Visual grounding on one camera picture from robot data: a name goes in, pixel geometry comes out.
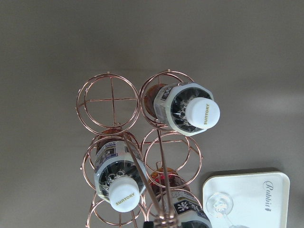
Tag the copper wire bottle basket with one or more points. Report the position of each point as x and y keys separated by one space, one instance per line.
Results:
x=110 y=106

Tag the tea bottle white cap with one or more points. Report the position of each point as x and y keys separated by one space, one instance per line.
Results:
x=117 y=179

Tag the clear wine glass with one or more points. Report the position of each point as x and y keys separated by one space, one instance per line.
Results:
x=219 y=205

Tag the white rabbit tray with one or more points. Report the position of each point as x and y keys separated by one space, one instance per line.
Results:
x=260 y=196

